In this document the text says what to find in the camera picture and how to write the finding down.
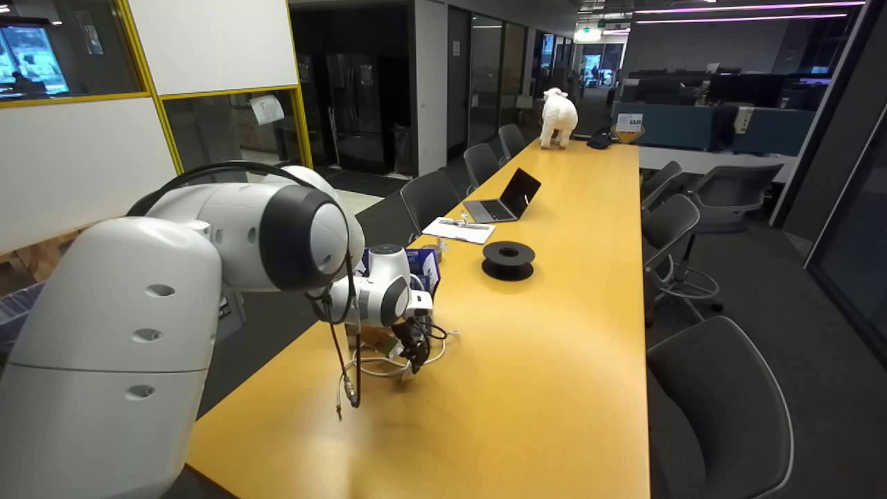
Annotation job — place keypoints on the blue snack cardboard box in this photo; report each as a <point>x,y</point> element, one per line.
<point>421,266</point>

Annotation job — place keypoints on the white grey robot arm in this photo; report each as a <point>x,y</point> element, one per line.
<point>103,384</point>

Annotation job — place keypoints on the wall monitor screen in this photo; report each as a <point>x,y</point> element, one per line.
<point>30,65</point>

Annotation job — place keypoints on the open grey laptop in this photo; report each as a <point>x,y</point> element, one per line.
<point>511,204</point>

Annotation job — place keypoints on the far side office chair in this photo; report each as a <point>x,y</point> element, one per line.
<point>429,197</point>

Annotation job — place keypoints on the black office chair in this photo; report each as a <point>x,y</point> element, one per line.
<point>667,272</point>
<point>721,420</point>
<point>728,194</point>

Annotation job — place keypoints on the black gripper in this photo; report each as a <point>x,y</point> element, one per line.
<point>414,336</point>

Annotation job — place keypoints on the near black office chair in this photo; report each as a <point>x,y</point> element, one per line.
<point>721,420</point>

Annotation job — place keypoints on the white paper sheets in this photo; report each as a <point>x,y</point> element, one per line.
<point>460,230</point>

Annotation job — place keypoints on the white polar bear figure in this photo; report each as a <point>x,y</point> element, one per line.
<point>559,118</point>

